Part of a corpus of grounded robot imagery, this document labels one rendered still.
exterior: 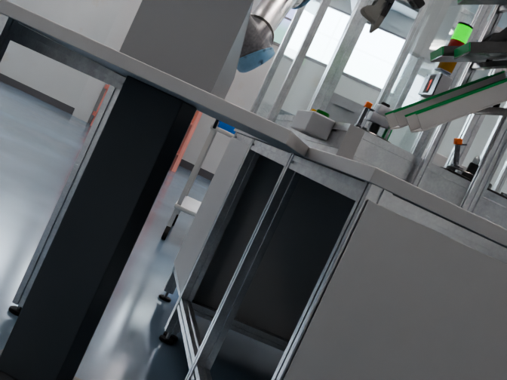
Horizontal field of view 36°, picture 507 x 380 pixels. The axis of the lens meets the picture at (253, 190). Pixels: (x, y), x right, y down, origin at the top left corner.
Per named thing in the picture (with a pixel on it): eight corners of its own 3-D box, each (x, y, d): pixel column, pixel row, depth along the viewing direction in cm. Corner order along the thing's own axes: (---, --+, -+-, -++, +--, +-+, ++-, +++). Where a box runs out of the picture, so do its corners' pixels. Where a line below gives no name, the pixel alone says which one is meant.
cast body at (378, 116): (369, 120, 238) (379, 99, 238) (365, 119, 242) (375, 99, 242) (393, 131, 240) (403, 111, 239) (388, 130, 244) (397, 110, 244)
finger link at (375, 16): (354, 25, 209) (370, -7, 209) (373, 35, 210) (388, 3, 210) (358, 24, 206) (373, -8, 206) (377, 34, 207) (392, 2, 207)
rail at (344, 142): (334, 158, 201) (351, 120, 200) (273, 138, 288) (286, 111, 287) (352, 167, 202) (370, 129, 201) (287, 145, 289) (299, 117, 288)
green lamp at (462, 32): (454, 37, 236) (461, 22, 236) (448, 38, 241) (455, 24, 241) (468, 44, 237) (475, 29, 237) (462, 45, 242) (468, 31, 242)
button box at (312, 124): (304, 130, 214) (314, 110, 213) (289, 127, 234) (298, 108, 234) (327, 141, 215) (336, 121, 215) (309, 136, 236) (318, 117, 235)
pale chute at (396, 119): (399, 128, 186) (393, 111, 185) (390, 130, 199) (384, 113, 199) (510, 87, 185) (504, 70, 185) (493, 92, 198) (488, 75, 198)
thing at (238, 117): (-21, 2, 159) (-16, -11, 159) (117, 73, 248) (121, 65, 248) (285, 144, 150) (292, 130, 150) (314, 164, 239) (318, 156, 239)
